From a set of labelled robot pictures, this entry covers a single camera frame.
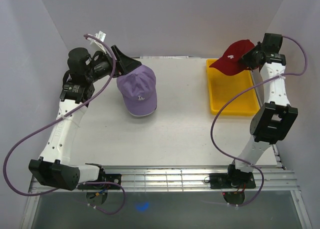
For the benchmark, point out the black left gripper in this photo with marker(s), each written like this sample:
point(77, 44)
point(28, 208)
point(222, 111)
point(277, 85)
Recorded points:
point(124, 64)

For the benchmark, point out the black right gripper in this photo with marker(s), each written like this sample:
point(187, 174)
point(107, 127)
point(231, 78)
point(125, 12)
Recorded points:
point(246, 59)

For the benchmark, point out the dark red baseball cap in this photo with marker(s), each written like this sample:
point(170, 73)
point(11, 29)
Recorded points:
point(230, 63)

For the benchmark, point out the purple baseball cap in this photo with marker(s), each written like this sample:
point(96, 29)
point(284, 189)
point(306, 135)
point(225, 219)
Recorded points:
point(138, 89)

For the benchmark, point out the white baseball cap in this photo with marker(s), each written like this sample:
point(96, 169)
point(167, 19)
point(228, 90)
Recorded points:
point(141, 114)

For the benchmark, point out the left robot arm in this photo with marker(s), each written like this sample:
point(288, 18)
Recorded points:
point(53, 168)

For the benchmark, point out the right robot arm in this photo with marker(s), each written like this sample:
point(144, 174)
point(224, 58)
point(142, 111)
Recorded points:
point(275, 117)

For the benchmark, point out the yellow plastic tray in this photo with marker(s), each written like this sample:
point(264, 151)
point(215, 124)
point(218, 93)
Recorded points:
point(222, 88)

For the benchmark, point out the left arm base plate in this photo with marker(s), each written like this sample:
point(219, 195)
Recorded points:
point(109, 177)

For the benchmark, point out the aluminium frame rail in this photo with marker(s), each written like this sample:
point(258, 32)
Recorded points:
point(196, 179)

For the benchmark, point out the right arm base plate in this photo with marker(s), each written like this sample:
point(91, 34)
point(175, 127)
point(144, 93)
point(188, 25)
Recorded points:
point(222, 181)

